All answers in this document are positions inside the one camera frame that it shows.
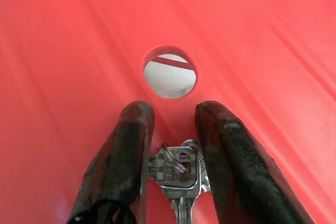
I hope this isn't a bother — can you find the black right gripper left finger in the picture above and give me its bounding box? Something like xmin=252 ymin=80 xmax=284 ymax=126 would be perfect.
xmin=68 ymin=100 xmax=155 ymax=224

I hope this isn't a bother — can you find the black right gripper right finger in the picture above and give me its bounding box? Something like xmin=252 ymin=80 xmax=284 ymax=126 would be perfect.
xmin=194 ymin=100 xmax=316 ymax=224

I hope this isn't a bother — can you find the silver key bunch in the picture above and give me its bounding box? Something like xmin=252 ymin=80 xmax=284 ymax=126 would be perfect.
xmin=148 ymin=139 xmax=211 ymax=224

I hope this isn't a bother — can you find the red plastic stool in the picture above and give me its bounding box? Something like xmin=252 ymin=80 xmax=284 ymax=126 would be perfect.
xmin=0 ymin=0 xmax=336 ymax=224

